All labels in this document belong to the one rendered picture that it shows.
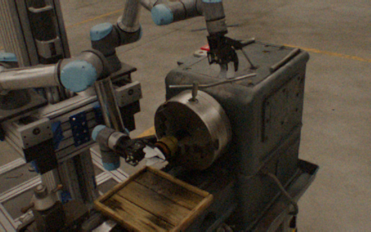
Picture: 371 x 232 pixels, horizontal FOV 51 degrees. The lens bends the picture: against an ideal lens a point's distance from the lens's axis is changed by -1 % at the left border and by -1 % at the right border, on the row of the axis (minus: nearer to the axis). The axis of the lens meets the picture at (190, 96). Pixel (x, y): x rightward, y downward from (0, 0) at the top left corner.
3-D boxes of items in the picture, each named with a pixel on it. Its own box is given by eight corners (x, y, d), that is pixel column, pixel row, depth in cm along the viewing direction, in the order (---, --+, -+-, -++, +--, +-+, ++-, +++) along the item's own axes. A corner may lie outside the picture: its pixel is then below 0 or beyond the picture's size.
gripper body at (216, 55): (209, 66, 148) (201, 35, 145) (221, 59, 154) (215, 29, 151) (225, 66, 143) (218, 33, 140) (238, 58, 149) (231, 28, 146)
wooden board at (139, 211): (147, 171, 175) (146, 163, 174) (213, 202, 155) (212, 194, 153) (94, 209, 155) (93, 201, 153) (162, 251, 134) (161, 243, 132)
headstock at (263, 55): (231, 97, 235) (230, 34, 217) (308, 119, 207) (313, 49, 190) (165, 144, 194) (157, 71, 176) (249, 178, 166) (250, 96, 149)
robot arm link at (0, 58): (28, 77, 178) (20, 48, 172) (11, 89, 166) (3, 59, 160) (4, 76, 179) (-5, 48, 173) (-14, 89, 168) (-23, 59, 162)
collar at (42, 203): (47, 190, 127) (45, 182, 126) (62, 200, 123) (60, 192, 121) (25, 203, 122) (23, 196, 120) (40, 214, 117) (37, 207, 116)
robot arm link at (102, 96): (82, 43, 165) (113, 141, 186) (72, 52, 155) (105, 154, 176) (108, 39, 163) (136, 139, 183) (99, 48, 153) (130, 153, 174)
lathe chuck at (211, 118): (165, 138, 181) (170, 80, 164) (221, 173, 166) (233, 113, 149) (151, 147, 175) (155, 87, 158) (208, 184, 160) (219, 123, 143)
